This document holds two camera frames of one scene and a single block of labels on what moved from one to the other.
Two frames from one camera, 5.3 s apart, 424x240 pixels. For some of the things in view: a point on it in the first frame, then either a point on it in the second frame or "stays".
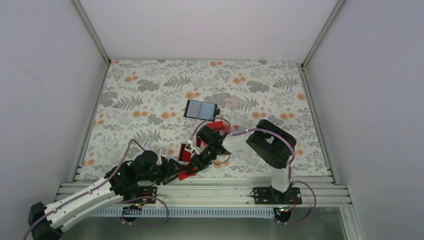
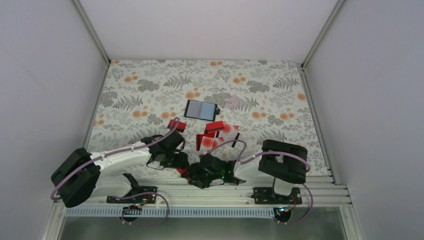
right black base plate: [267, 196] stays
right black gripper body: [211, 155] -> [203, 178]
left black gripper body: [159, 174] -> [170, 161]
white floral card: [233, 102] stays
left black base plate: [142, 191] stays
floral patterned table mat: [144, 101] stays
